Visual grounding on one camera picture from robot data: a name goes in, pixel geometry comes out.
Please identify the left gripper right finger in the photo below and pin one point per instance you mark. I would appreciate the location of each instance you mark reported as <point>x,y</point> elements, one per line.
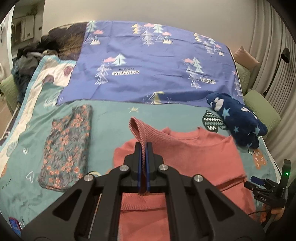
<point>196,209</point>

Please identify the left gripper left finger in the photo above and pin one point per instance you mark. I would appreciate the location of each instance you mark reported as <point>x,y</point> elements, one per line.
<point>90,209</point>

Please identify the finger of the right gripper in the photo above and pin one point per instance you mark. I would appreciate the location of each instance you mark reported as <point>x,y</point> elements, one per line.
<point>257,180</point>

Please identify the coral red knit shirt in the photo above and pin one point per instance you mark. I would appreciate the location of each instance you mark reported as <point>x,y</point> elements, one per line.
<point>214,156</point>

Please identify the navy star fleece garment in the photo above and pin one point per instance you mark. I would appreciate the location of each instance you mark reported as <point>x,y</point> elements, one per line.
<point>244,125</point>

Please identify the dark clothes pile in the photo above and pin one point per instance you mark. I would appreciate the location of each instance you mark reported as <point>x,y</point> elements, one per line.
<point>27,61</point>

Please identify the person right hand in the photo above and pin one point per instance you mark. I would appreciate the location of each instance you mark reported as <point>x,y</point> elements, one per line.
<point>278,212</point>

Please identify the green pillow right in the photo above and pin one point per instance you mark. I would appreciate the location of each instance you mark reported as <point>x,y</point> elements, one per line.
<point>263,110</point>

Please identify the green pillow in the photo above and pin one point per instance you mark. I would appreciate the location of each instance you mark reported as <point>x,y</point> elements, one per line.
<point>244,77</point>
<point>263,110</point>

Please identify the folded floral grey garment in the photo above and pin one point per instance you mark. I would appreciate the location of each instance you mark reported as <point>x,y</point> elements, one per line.
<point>65,152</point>

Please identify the peach pillow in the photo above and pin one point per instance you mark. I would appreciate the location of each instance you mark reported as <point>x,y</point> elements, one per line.
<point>242,57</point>

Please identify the black floor lamp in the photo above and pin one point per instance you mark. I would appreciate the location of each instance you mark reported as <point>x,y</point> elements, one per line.
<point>285,57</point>

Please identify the green cushion left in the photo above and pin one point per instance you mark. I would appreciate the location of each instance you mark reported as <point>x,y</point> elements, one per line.
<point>10,91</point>

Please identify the purple tree print sheet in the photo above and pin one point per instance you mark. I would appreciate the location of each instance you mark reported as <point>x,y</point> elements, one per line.
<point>150,63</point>

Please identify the white pleated curtain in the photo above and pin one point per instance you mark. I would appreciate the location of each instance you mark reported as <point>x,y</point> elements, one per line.
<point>274,47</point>

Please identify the brown dark blanket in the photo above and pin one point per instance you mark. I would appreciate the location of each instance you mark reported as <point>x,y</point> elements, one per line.
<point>69,39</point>

